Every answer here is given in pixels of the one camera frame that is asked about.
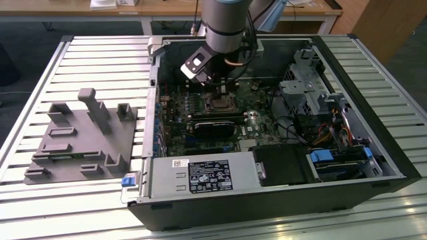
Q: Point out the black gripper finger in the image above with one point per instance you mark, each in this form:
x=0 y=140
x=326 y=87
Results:
x=222 y=91

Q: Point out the small square silver CPU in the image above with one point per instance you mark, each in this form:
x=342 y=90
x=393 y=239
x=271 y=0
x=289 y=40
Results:
x=222 y=103

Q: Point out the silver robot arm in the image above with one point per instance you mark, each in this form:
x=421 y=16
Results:
x=223 y=25

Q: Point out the black RAM slot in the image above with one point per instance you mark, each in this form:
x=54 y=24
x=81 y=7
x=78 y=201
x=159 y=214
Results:
x=210 y=88

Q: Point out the black CPU socket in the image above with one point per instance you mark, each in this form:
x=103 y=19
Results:
x=222 y=111

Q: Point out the black RAM stick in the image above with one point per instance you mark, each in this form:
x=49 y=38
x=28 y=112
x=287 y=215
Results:
x=218 y=120

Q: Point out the black graphics card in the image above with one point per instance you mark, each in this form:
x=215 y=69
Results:
x=214 y=128

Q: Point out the green motherboard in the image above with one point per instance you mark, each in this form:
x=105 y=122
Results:
x=261 y=125

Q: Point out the small silver heatsink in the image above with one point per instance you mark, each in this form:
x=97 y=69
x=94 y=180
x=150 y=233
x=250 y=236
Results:
x=247 y=144

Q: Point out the silver metal drive cage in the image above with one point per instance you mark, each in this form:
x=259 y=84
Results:
x=301 y=95

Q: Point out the long wooden desk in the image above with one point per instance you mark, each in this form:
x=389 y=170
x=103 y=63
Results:
x=161 y=8

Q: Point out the black plastic air shroud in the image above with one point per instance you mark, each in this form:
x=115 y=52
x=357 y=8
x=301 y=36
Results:
x=281 y=165

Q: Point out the silver power supply unit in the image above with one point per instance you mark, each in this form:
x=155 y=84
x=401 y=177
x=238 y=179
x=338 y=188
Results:
x=163 y=175

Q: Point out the blue disk carrier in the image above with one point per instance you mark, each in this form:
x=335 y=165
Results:
x=321 y=156

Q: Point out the small white printed box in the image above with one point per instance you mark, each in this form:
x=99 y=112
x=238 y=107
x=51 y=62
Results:
x=127 y=2

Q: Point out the white cardboard box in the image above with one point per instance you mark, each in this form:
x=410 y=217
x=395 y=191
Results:
x=103 y=5

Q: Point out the blue case side latch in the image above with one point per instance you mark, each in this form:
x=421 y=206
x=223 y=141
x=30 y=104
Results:
x=130 y=181

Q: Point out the grey plastic parts rack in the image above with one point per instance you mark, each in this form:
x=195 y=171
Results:
x=83 y=140

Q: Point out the black disk drive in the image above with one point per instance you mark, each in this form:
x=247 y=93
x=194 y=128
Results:
x=337 y=170

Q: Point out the black open PC case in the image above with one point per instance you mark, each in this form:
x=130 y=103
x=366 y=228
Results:
x=234 y=212

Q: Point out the small blue bay clip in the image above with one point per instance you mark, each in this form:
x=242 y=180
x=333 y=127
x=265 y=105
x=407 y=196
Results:
x=367 y=153

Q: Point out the wooden cabinet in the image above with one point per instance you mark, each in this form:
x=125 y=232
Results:
x=383 y=25

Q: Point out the green RAM stick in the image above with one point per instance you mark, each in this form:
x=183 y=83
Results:
x=67 y=157

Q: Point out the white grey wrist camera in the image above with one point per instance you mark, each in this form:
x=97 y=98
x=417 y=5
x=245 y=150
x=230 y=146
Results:
x=195 y=62

